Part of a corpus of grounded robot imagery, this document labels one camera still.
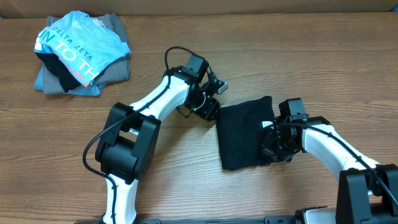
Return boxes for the black t-shirt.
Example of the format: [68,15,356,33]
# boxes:
[216,96,274,170]

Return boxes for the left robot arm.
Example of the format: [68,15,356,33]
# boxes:
[95,67,228,223]

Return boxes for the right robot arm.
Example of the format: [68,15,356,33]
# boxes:
[261,116,397,223]

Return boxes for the grey folded garment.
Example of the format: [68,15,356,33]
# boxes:
[92,13,131,85]

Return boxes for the light blue printed t-shirt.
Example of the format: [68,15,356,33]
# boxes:
[34,11,131,87]

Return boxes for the black folded garment in pile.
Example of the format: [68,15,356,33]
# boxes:
[35,52,81,95]

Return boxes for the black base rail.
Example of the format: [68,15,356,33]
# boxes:
[133,215,294,224]

